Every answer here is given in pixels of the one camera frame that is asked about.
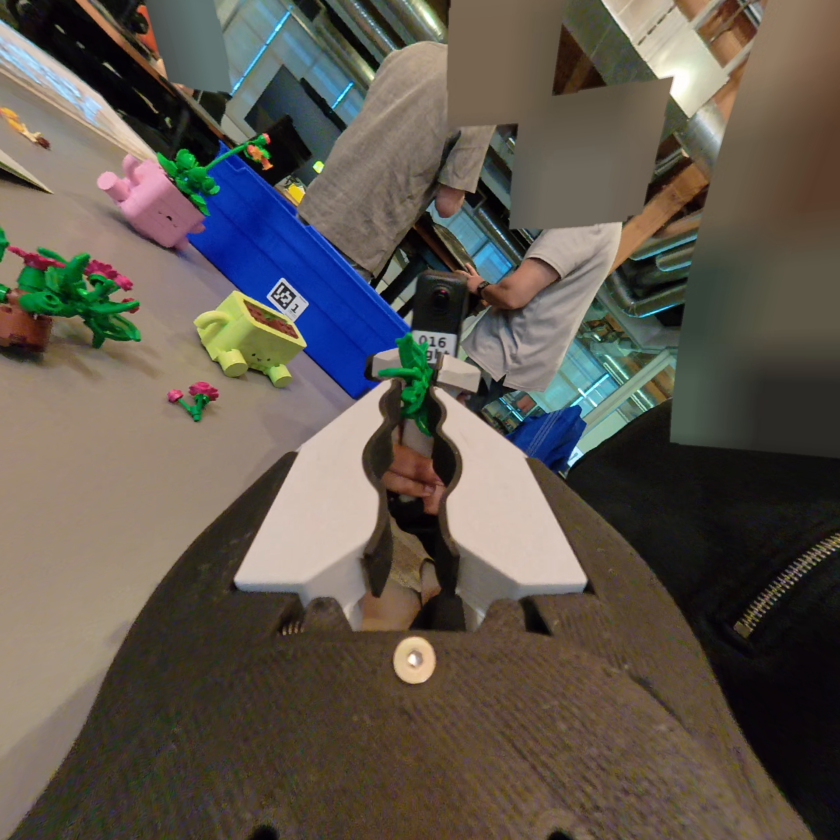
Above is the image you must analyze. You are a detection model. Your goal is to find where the silver ventilation duct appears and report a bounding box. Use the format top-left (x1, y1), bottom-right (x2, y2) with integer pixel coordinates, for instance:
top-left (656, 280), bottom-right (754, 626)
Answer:
top-left (325, 0), bottom-right (450, 86)

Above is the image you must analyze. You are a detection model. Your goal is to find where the black office chair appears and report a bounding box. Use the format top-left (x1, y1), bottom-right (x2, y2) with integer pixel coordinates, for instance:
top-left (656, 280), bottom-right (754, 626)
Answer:
top-left (260, 115), bottom-right (314, 188)

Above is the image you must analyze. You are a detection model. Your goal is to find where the open instruction booklet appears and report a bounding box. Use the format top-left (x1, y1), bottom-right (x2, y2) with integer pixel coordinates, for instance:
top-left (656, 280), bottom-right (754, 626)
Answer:
top-left (0, 150), bottom-right (53, 195)

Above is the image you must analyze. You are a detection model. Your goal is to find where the blue cloth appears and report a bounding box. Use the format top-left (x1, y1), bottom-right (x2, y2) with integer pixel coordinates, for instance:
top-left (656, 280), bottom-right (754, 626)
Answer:
top-left (504, 405), bottom-right (587, 475)

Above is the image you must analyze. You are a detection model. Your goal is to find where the small black monitor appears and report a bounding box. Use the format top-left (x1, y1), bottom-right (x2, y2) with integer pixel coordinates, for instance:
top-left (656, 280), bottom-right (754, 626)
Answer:
top-left (246, 64), bottom-right (349, 155)

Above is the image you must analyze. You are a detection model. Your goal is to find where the person's right hand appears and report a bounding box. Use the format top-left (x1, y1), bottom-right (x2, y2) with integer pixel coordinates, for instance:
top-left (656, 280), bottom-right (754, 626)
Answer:
top-left (381, 446), bottom-right (448, 516)

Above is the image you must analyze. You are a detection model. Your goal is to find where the pink toy pot with plant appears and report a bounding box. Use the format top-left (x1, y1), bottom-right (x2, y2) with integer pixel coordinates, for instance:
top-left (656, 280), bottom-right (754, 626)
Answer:
top-left (97, 133), bottom-right (272, 250)

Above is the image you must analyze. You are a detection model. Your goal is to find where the lime toy brick pot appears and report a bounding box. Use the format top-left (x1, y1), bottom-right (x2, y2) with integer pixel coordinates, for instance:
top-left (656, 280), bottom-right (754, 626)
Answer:
top-left (193, 290), bottom-right (308, 388)

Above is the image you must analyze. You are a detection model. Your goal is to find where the blue plastic bin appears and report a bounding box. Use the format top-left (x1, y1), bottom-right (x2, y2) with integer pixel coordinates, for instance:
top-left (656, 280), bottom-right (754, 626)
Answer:
top-left (187, 141), bottom-right (411, 400)

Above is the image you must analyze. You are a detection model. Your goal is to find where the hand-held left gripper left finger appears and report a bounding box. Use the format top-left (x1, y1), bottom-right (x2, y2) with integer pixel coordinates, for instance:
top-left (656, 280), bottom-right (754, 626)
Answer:
top-left (234, 379), bottom-right (401, 632)

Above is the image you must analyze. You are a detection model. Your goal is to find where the green plant with pink flowers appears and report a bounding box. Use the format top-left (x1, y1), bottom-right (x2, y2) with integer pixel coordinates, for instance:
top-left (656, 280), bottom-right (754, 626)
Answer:
top-left (0, 226), bottom-right (142, 358)

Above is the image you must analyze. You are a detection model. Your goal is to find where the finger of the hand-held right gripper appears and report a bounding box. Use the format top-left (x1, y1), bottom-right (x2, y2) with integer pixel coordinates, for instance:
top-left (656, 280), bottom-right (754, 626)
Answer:
top-left (436, 354), bottom-right (484, 395)
top-left (364, 351), bottom-right (411, 383)

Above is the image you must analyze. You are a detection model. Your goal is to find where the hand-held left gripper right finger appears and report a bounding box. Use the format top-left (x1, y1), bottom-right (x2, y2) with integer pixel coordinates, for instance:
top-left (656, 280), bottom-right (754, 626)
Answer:
top-left (427, 384), bottom-right (588, 632)

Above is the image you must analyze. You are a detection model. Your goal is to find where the pink toy flower sprig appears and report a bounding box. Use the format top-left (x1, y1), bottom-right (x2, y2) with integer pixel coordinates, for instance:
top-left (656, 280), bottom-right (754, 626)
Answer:
top-left (167, 381), bottom-right (220, 423)

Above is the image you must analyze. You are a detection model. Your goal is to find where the large printed sheet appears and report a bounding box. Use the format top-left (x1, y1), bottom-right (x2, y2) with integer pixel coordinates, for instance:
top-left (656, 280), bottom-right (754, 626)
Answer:
top-left (0, 20), bottom-right (158, 161)

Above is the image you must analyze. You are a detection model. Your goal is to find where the green toy leaf stem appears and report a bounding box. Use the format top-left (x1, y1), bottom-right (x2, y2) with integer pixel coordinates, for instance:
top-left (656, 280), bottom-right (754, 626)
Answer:
top-left (377, 331), bottom-right (439, 437)

